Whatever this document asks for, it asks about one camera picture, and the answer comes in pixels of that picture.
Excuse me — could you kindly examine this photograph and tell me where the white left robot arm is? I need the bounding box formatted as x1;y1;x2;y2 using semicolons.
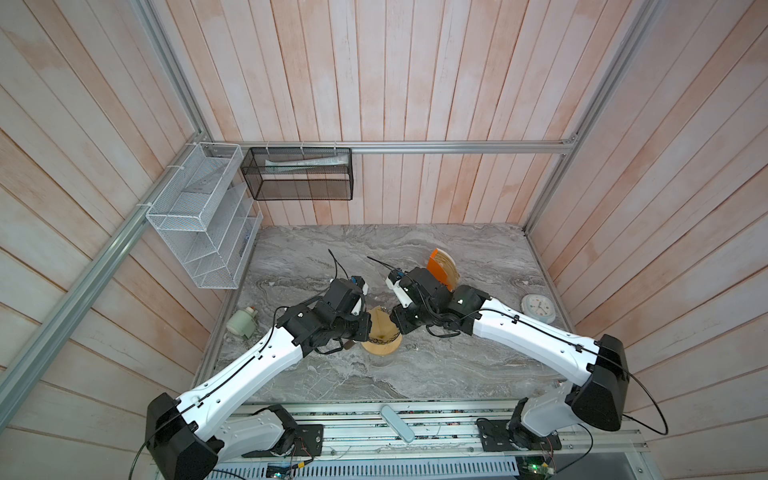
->
142;276;372;479

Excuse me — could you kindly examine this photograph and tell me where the white wire mesh shelf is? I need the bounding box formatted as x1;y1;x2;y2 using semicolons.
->
147;142;263;290

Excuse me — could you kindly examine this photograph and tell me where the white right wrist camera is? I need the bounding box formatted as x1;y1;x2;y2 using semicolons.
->
385;268;413;309

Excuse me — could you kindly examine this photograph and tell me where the white round kitchen timer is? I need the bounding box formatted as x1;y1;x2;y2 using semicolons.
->
521;294;557;324

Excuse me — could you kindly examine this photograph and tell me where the brown paper coffee filter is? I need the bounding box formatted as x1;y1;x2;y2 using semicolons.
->
368;307;400;345

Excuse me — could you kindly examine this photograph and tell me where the clear glass carafe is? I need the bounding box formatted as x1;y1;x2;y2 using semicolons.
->
342;335;403;367

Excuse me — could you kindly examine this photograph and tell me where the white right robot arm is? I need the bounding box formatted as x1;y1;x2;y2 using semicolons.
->
386;267;630;450

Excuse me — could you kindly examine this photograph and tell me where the round wooden dripper holder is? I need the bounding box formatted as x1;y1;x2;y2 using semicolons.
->
361;337;403;357

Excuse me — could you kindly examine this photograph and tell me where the grey oblong remote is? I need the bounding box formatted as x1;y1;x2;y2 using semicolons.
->
380;405;416;444

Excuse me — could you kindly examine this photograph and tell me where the black wire mesh basket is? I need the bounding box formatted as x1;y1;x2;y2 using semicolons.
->
240;146;354;202

